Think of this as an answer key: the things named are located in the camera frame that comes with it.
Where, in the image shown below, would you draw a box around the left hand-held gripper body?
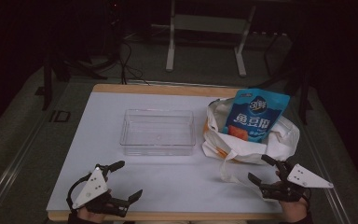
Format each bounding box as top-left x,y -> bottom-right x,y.
71,163 -> 129,218

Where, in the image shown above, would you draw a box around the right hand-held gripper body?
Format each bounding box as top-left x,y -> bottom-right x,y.
259,161 -> 335,203

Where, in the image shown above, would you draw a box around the white cloth tote bag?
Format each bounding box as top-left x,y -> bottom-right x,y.
201,97 -> 301,189

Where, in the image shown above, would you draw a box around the blue snack packet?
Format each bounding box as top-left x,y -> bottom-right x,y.
222,88 -> 292,145

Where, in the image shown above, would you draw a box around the clear plastic container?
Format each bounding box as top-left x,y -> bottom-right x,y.
119,108 -> 197,157

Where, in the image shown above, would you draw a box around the person's left hand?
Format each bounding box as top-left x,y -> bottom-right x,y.
76,206 -> 107,224

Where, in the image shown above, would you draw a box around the person's right hand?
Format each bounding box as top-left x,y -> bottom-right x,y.
278,198 -> 310,224

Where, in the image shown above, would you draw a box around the white table mat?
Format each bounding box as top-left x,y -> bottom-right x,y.
46,91 -> 284,215

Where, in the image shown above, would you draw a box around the black metal stand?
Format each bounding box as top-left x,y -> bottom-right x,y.
41,18 -> 123,112
250,29 -> 314,126

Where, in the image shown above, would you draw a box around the white metal stand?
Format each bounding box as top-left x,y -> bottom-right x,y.
165,0 -> 257,77

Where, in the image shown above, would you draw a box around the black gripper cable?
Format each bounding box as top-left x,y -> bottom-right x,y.
65,175 -> 91,213

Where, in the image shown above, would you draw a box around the black floor cable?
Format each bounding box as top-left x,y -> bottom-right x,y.
117,38 -> 152,86

